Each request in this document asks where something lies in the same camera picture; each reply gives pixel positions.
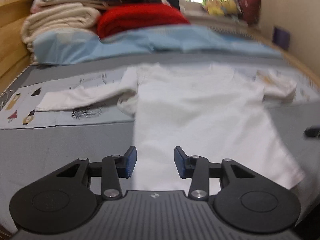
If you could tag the yellow plush toys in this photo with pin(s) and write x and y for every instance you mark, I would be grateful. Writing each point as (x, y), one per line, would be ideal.
(222, 7)

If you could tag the red folded blanket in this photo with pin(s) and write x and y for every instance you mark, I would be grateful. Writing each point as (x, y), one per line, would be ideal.
(135, 16)

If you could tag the purple box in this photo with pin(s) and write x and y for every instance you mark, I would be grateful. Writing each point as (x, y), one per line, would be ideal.
(281, 38)

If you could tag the cream folded blanket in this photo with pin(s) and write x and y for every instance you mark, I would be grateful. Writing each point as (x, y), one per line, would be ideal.
(70, 15)

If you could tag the light blue duvet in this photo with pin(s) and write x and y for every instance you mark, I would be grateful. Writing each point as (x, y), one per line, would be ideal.
(71, 46)

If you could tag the white long-sleeve shirt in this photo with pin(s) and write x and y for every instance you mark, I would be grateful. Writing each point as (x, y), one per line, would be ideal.
(213, 112)

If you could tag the grey printed bed sheet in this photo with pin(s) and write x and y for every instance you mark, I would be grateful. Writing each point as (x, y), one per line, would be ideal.
(29, 154)

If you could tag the wooden bed frame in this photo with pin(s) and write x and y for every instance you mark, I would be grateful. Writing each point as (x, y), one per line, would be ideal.
(14, 55)

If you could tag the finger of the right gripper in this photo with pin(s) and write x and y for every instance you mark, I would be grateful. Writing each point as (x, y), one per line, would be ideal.
(312, 132)

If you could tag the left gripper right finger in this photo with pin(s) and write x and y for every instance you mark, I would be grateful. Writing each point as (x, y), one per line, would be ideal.
(239, 196)

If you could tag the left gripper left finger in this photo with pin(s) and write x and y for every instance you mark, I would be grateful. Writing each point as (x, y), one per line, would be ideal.
(70, 196)

